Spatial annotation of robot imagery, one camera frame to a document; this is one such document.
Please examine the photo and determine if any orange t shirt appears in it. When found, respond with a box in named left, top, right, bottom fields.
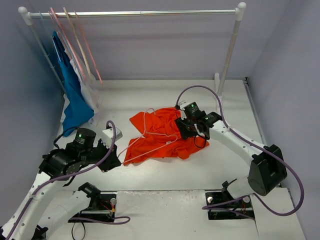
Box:
left=123, top=107, right=210, bottom=166

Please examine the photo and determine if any pink wire hanger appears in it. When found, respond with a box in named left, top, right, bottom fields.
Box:
left=117, top=107, right=179, bottom=165

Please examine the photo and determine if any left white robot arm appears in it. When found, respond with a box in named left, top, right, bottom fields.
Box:
left=0, top=121, right=122, bottom=240

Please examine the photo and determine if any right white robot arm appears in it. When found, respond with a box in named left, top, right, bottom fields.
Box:
left=175, top=101, right=288, bottom=206

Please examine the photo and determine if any blue t shirt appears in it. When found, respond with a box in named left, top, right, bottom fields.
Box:
left=52, top=31, right=94, bottom=137

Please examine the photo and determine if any white t shirt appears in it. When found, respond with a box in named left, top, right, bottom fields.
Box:
left=69, top=52, right=103, bottom=127

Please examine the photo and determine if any light pink hanger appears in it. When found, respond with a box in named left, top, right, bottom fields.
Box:
left=49, top=7, right=86, bottom=82

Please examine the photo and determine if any pink plastic hanger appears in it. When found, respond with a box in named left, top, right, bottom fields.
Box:
left=74, top=11, right=103, bottom=86

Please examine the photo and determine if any beige wooden hanger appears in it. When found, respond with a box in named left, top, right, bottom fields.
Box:
left=63, top=7, right=94, bottom=83

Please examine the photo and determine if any blue hanger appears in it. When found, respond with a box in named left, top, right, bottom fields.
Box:
left=39, top=11, right=52, bottom=39

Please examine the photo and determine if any white metal clothes rack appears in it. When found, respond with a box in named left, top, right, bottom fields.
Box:
left=17, top=2, right=247, bottom=96

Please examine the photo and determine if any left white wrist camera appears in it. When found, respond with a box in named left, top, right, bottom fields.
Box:
left=101, top=127, right=123, bottom=148

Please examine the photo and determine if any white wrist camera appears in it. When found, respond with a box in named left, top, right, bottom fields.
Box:
left=101, top=127, right=123, bottom=148
left=175, top=100, right=190, bottom=111

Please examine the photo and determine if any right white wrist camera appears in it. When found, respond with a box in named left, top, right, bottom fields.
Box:
left=175, top=100, right=190, bottom=111

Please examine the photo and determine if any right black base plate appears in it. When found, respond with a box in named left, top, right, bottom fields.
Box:
left=205, top=191, right=255, bottom=221

